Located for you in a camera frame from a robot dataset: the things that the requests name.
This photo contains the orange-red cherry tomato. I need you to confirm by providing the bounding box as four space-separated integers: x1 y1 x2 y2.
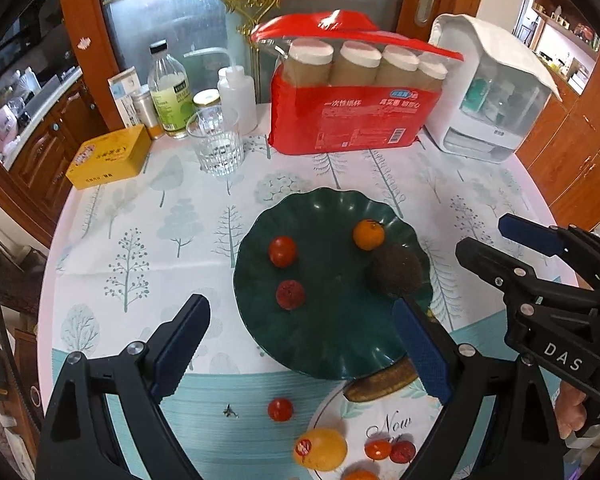
364 439 392 462

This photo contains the mandarin orange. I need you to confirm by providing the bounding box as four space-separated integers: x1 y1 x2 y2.
341 469 379 480

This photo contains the large yellow grapefruit with sticker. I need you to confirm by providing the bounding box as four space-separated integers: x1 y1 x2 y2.
292 428 348 472

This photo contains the right hand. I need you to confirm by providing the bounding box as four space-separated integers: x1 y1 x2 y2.
555 382 586 439

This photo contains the wooden cabinets right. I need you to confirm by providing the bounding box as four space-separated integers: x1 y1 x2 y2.
516 55 600 230

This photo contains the dark brown avocado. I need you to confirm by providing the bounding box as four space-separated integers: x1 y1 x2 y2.
367 245 424 297

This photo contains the tree pattern tablecloth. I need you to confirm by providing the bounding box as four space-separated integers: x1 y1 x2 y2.
38 125 576 479

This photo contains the small orange on plate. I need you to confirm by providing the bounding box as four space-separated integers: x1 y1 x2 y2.
352 219 386 252

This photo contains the white countertop sterilizer appliance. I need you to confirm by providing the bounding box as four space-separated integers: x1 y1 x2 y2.
425 13 560 164

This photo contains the dark green scalloped plate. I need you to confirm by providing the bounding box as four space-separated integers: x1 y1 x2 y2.
234 188 434 380

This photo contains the red lychee on plate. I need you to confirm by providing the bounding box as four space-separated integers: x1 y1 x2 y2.
275 280 306 311

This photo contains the cherry tomato on plate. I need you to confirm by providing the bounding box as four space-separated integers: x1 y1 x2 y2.
268 236 298 269

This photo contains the wooden kitchen cabinet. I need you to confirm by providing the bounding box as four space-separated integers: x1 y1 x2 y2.
0 75 108 247

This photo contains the yellow tin box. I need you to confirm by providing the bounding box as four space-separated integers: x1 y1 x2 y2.
66 125 152 190

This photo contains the clear drinking glass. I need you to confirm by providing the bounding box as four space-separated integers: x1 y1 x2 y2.
186 105 244 177

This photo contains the red paper cup package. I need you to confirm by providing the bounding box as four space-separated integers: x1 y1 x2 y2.
250 10 464 155

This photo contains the small silver can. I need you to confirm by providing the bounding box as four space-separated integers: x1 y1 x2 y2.
131 84 160 128

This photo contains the jar with gold lid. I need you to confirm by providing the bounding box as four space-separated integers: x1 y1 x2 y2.
193 88 221 108

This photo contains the white blue carton box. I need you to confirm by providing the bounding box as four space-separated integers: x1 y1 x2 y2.
108 66 140 128

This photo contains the clear bottle green label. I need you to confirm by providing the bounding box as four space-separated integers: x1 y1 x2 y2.
148 39 194 140

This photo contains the white squeeze bottle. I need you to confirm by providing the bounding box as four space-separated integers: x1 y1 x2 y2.
184 47 259 136

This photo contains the glass door gold ornament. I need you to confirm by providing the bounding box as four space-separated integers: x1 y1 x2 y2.
100 0 402 102

